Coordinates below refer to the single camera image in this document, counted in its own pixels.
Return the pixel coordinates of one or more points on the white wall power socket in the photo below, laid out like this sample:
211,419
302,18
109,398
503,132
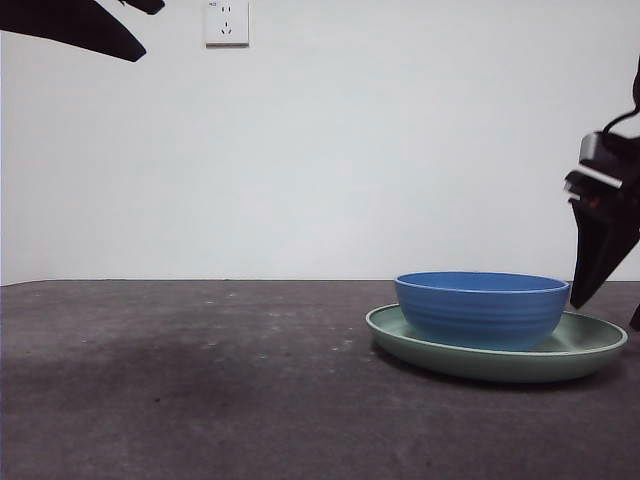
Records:
227,25

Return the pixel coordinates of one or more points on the pale green round plate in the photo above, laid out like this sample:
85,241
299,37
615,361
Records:
500,367

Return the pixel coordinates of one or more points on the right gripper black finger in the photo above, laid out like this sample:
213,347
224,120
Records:
595,250
637,317

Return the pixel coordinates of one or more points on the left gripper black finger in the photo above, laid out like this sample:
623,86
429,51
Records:
145,5
65,22

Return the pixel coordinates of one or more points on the blue ribbed bowl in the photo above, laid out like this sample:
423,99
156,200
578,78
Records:
480,315

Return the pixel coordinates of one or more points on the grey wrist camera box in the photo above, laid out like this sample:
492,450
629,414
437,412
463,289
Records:
595,147

